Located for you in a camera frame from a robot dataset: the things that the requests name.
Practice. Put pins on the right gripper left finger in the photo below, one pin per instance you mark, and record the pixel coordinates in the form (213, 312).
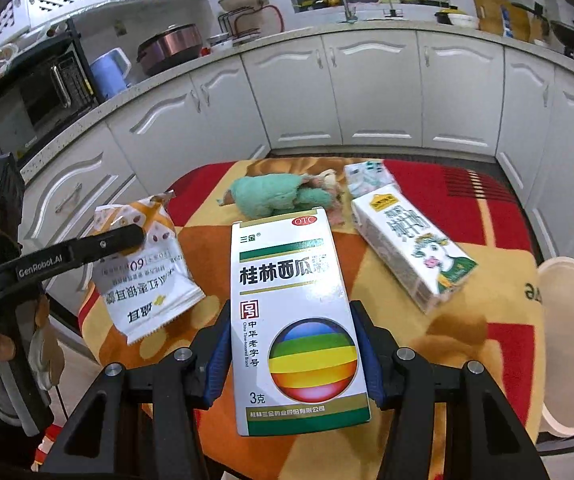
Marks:
(141, 423)

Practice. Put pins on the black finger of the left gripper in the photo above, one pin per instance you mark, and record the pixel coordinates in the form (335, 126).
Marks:
(18, 271)

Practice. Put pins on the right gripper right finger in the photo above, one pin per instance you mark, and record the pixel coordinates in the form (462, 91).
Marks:
(484, 437)

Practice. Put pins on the white snack packet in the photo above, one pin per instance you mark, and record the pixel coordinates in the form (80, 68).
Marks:
(147, 287)

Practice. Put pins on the white medicine box rainbow ball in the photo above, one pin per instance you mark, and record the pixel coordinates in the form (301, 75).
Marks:
(296, 364)

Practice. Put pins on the white milk carton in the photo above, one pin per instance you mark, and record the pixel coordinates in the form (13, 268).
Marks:
(426, 262)

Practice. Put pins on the green fluffy cloth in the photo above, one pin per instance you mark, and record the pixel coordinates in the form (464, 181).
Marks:
(274, 194)

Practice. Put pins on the small plastic wrapper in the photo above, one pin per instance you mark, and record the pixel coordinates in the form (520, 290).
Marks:
(365, 177)

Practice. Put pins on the white round trash bin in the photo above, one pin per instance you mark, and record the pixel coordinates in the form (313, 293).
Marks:
(556, 285)

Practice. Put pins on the white lower kitchen cabinets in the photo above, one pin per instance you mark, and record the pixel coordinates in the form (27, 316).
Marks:
(368, 87)

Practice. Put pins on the left gloved hand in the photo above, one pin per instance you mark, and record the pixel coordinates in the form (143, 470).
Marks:
(38, 348)

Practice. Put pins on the red yellow orange blanket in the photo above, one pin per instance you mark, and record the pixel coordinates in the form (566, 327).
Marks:
(496, 318)

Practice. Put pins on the black microwave oven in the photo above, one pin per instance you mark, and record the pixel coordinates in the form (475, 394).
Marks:
(45, 90)

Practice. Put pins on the blue electric kettle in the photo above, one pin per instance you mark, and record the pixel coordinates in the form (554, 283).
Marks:
(110, 71)

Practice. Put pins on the black frying pan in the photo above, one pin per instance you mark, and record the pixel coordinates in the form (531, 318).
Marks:
(562, 32)

